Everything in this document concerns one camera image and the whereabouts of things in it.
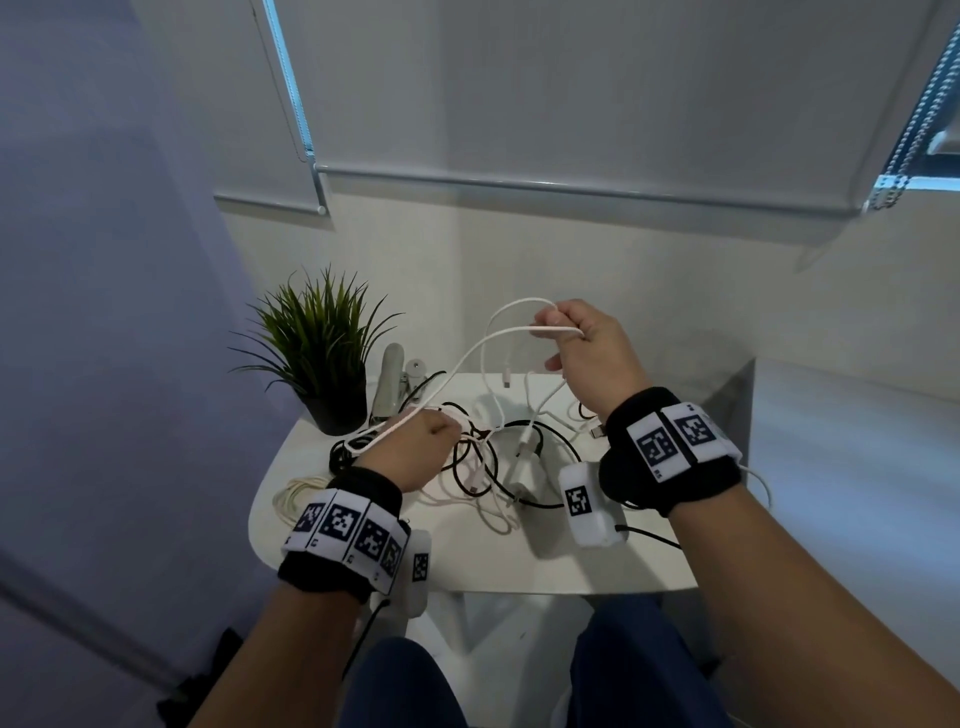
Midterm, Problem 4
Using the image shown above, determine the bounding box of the person's left hand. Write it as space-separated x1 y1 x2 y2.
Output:
356 408 464 494

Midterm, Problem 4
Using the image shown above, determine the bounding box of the person's right hand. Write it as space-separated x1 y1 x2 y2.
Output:
532 299 654 425

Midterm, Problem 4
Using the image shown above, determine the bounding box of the thin black cable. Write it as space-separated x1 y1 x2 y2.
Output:
442 401 585 511

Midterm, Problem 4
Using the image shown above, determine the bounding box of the black usb cable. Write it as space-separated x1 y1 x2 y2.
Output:
328 431 376 475

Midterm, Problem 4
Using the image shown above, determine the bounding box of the pile of cables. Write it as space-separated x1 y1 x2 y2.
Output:
416 367 774 538

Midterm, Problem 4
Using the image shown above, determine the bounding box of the white charging cable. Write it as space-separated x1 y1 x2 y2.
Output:
358 297 586 481

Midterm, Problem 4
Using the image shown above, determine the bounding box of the beige charging cable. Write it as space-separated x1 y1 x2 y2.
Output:
273 476 335 526

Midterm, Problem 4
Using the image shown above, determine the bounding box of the person's right forearm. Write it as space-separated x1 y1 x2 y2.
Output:
667 483 960 728

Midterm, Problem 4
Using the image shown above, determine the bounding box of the person's left forearm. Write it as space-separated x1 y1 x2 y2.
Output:
187 584 369 728

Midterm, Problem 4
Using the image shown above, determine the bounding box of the person's left leg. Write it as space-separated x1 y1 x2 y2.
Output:
337 637 470 728

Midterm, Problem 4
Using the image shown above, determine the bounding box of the person's leg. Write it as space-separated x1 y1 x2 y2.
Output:
566 594 733 728
337 637 470 728

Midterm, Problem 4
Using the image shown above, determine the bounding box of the person's right leg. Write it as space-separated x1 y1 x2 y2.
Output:
566 594 733 728

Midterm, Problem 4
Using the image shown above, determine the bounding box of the grey oblong device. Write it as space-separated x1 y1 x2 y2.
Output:
369 342 406 425

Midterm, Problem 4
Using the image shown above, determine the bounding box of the green plant in black pot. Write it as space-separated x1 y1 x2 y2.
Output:
228 268 406 438

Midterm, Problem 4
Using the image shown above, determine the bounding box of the black wristband with marker tags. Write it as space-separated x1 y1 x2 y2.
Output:
277 467 412 605
597 386 744 519

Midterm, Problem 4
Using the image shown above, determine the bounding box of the white charger adapter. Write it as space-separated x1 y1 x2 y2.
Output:
509 434 545 489

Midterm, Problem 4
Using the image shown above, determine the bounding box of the wide white roller blind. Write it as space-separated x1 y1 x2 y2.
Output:
273 0 954 219

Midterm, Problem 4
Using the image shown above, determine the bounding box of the thin black camera cord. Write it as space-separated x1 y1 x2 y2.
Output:
614 524 684 551
342 596 391 680

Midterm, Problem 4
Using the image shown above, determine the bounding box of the metal bead chain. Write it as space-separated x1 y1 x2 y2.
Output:
866 22 960 213

